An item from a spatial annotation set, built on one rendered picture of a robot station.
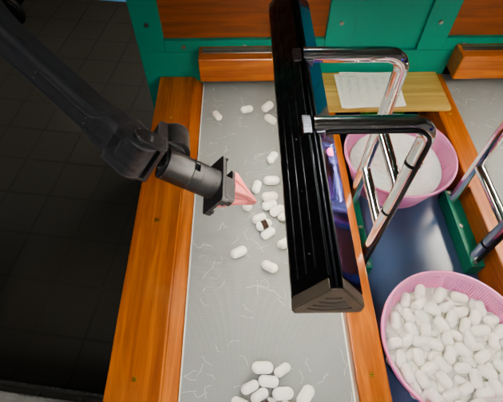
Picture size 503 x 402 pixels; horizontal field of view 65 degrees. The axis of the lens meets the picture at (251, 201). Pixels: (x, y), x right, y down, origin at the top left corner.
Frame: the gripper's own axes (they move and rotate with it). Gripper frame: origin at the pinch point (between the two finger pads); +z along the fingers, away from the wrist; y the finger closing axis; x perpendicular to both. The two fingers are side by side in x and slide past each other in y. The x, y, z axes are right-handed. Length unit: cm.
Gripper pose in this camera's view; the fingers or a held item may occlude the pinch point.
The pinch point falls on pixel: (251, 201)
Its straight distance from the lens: 78.5
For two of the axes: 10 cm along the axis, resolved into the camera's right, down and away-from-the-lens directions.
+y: -0.2, -8.2, 5.7
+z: 7.8, 3.4, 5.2
